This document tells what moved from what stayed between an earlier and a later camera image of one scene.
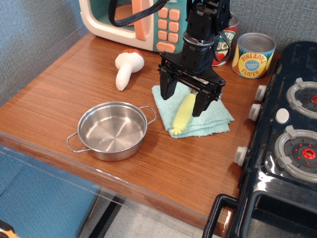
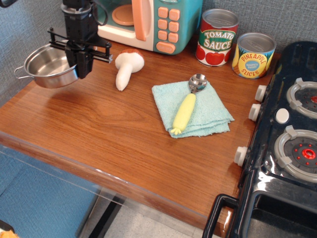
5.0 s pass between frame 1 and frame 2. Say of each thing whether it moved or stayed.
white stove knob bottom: stayed
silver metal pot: moved
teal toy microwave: stayed
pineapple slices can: stayed
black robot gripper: moved
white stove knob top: stayed
